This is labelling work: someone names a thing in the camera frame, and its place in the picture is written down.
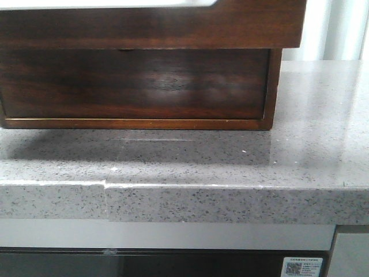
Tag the wooden drawer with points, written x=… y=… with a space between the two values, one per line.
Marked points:
x=144 y=86
x=225 y=24

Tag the dark wooden drawer cabinet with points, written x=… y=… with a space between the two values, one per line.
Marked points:
x=274 y=86

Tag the white tray in drawer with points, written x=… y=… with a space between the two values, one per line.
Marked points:
x=87 y=4

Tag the white QR code label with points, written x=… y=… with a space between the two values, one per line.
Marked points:
x=301 y=267

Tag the grey under-counter panel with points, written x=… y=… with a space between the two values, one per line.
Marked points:
x=97 y=233

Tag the white cabinet door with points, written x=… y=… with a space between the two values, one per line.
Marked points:
x=349 y=255

